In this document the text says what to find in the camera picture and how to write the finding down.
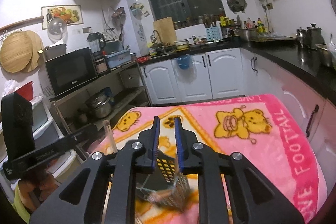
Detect dark green utensil basket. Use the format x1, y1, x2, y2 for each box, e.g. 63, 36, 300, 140
136, 152, 191, 210

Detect wooden chopsticks pair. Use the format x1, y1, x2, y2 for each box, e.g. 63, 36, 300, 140
102, 120, 118, 153

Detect person's left hand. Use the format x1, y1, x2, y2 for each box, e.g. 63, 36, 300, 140
18, 169, 58, 213

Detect white plastic drawer unit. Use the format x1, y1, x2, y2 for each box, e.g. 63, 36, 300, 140
0, 97, 79, 198

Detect stainless steel pot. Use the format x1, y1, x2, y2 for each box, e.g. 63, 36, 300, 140
85, 91, 112, 119

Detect red plastic basin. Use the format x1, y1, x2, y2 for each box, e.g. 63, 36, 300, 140
16, 81, 34, 101

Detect pink cartoon blanket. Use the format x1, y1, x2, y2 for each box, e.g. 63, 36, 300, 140
89, 94, 329, 224

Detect blue plastic bag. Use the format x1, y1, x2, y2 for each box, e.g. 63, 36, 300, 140
176, 54, 192, 70

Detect blue storage box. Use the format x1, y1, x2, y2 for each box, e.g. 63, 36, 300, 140
106, 49, 131, 69

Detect black microwave oven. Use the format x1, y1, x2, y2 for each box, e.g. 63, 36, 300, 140
38, 47, 97, 99

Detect round bamboo board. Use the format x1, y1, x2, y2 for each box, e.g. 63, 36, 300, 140
1, 30, 44, 73

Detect white base cabinets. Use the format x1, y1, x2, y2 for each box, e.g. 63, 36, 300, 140
139, 47, 336, 162

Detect black blender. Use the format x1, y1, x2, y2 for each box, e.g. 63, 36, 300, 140
87, 32, 106, 57

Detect wooden cutting board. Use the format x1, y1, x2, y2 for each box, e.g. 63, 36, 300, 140
153, 17, 178, 45

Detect glass pot lid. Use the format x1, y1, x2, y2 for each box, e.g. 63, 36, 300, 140
47, 17, 67, 42

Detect fruit picture poster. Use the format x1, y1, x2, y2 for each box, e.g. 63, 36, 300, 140
41, 5, 84, 29

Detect hanging metal pot lid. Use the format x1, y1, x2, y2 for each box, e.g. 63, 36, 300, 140
227, 0, 247, 14

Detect metal kettle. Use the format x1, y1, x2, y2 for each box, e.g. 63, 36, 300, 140
295, 23, 325, 50

